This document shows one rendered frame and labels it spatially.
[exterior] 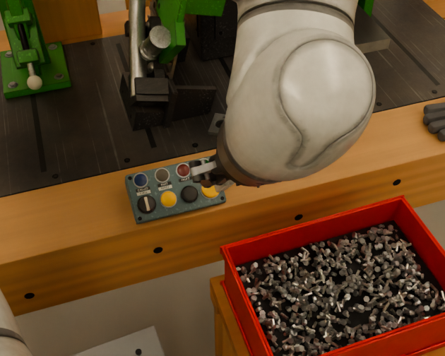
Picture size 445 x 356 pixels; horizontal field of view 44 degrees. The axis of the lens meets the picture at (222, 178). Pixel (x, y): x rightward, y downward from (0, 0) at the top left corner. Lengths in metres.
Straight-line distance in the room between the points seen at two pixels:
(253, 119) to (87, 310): 1.52
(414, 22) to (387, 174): 0.49
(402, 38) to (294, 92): 0.97
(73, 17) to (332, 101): 1.00
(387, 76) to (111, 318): 1.14
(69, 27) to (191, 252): 0.62
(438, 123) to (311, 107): 0.72
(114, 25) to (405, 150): 0.74
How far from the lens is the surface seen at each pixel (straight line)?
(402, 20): 1.41
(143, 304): 1.86
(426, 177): 1.10
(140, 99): 1.00
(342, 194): 1.01
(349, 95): 0.40
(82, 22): 1.34
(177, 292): 1.87
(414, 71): 1.24
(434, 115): 1.11
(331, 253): 0.89
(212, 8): 0.96
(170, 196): 0.87
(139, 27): 1.05
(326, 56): 0.40
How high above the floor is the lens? 1.59
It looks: 47 degrees down
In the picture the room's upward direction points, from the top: straight up
